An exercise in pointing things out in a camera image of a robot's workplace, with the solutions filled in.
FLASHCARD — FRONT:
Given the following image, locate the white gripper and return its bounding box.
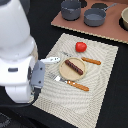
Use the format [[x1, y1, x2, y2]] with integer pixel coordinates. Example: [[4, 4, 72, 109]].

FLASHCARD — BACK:
[[0, 57, 45, 103]]

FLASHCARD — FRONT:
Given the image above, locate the beige woven placemat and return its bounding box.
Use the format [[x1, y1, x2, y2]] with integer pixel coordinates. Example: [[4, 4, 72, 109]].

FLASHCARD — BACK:
[[34, 33, 118, 128]]

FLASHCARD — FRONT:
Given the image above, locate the grey saucepan with handle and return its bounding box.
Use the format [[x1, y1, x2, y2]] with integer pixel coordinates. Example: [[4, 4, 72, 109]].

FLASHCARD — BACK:
[[84, 4, 115, 27]]

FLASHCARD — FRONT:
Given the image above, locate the brown stove board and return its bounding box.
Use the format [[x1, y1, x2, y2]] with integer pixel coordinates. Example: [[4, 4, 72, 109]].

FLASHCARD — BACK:
[[51, 0, 128, 43]]

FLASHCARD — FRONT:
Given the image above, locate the round wooden plate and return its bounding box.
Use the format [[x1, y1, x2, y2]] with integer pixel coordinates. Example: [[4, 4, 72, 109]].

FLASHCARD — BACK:
[[59, 57, 87, 81]]

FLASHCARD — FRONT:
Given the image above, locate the red tomato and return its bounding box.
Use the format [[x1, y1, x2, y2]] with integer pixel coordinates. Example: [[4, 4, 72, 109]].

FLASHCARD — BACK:
[[75, 42, 87, 52]]

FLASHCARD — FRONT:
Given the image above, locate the brown sausage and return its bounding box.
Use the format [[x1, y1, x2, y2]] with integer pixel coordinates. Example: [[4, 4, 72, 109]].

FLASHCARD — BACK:
[[65, 60, 83, 75]]

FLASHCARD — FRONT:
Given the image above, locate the fork with wooden handle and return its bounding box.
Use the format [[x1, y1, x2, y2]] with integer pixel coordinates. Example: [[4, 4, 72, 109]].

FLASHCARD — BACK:
[[48, 73, 89, 91]]

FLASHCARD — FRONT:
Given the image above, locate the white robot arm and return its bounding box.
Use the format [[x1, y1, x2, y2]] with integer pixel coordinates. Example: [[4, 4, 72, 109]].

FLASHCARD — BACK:
[[0, 0, 45, 103]]

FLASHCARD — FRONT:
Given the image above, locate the beige bowl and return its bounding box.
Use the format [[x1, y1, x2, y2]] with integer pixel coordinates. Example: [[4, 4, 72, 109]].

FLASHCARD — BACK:
[[121, 7, 128, 30]]

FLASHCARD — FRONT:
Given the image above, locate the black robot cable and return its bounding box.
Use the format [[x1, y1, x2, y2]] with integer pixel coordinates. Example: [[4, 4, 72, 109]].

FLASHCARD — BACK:
[[0, 89, 40, 109]]

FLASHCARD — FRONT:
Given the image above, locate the knife with wooden handle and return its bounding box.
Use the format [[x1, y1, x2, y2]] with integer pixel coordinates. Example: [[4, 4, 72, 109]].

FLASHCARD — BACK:
[[61, 51, 101, 65]]

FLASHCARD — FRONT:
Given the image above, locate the grey pot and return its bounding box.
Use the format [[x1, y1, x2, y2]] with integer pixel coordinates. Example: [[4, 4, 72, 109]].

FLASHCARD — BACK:
[[61, 0, 81, 21]]

